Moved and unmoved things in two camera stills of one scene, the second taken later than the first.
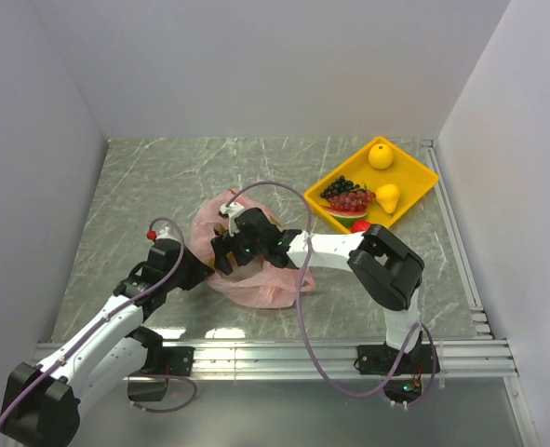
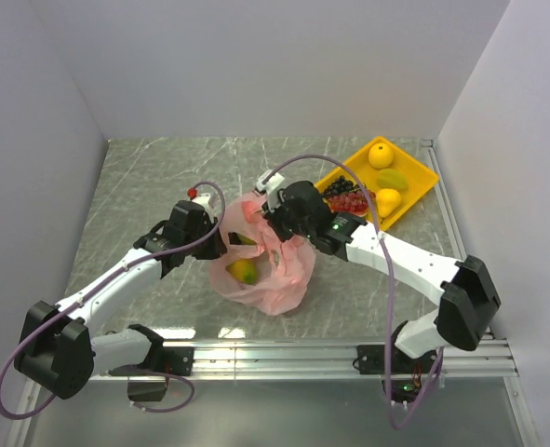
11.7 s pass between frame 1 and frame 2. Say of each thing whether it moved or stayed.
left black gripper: moved
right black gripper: moved
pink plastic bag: moved
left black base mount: stayed
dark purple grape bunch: stayed
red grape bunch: stayed
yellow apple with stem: stayed
